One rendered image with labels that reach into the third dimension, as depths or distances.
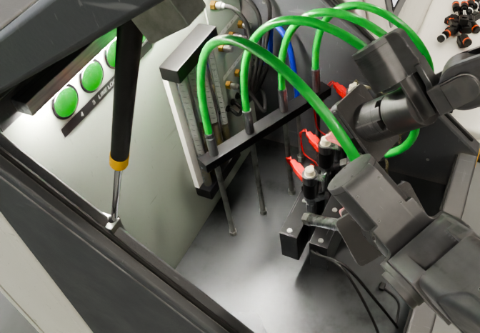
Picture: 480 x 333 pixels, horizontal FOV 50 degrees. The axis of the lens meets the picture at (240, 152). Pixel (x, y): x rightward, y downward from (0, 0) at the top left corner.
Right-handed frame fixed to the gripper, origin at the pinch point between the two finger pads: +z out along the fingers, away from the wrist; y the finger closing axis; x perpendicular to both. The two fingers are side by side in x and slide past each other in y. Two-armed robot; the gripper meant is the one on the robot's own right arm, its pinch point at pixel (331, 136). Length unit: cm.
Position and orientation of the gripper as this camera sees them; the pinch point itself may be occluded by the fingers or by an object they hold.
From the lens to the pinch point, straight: 83.2
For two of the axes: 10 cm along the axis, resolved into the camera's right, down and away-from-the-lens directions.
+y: -6.0, -7.9, -1.4
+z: -4.4, 1.8, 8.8
